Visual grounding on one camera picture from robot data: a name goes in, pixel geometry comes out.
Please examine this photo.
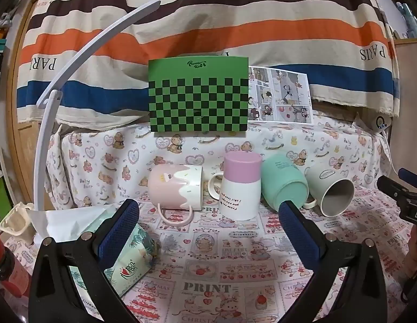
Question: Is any pale grey-green mug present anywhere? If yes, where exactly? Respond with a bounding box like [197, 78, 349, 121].
[303, 164, 355, 217]

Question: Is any red capped bottle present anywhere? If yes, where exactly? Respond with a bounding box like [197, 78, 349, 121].
[0, 239, 32, 298]

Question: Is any beige plastic clip holder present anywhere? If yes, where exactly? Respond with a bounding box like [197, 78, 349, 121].
[0, 202, 35, 246]

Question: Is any green tissue pack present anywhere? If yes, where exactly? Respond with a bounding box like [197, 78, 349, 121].
[68, 204, 159, 298]

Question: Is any teal green mug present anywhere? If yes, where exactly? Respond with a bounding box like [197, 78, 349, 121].
[261, 154, 309, 212]

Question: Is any printed cartoon tablecloth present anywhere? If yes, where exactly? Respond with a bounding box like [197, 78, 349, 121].
[2, 108, 414, 323]

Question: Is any pink top white mug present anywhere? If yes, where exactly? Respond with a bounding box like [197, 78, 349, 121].
[208, 151, 262, 221]

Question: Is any pink and white mug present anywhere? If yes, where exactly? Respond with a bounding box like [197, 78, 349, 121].
[148, 164, 203, 227]

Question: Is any small white round device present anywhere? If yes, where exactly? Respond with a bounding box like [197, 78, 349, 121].
[372, 113, 392, 133]

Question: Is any white curved lamp stand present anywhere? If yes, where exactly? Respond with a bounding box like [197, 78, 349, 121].
[33, 0, 161, 212]

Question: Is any comic picture sheet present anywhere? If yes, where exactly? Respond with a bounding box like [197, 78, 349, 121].
[248, 66, 314, 125]

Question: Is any green checkered box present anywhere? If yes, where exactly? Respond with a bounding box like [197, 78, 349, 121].
[148, 55, 248, 133]

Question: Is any striped fabric backdrop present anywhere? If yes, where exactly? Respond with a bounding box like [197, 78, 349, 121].
[16, 0, 400, 130]

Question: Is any black camera device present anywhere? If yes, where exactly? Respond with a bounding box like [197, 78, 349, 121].
[376, 168, 417, 224]

